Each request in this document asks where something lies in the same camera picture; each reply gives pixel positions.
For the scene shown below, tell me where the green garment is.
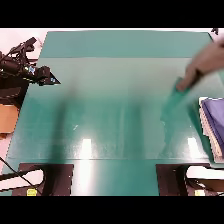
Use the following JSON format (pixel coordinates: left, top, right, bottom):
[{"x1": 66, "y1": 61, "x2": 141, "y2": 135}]
[{"x1": 161, "y1": 76, "x2": 201, "y2": 126}]

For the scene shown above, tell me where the beige garment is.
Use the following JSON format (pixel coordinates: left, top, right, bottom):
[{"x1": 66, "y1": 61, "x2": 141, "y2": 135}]
[{"x1": 198, "y1": 105, "x2": 224, "y2": 161}]

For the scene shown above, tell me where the blue garment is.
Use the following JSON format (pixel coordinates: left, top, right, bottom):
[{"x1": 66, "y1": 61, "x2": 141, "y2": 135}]
[{"x1": 201, "y1": 97, "x2": 224, "y2": 152}]

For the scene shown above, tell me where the person's forearm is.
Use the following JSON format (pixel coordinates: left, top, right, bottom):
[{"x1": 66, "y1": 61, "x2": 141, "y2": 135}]
[{"x1": 199, "y1": 37, "x2": 224, "y2": 74}]

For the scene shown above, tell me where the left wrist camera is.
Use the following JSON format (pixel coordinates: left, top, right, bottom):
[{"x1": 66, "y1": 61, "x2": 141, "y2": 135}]
[{"x1": 22, "y1": 36, "x2": 38, "y2": 52}]

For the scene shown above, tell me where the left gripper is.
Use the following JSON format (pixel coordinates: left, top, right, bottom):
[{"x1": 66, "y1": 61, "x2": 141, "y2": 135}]
[{"x1": 29, "y1": 65, "x2": 52, "y2": 87}]

